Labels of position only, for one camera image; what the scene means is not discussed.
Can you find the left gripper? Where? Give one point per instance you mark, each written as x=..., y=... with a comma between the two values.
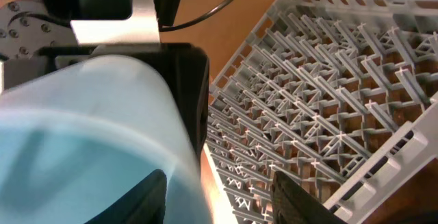
x=184, y=67

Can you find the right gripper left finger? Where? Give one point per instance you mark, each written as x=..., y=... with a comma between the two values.
x=143, y=204

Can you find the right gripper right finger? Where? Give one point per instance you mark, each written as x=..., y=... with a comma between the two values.
x=291, y=204

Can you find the blue plastic cup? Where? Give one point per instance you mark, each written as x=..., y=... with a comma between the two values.
x=96, y=142

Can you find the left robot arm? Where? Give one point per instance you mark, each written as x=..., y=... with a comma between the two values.
x=29, y=25

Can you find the grey dishwasher rack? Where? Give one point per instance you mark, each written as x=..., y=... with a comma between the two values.
x=339, y=95

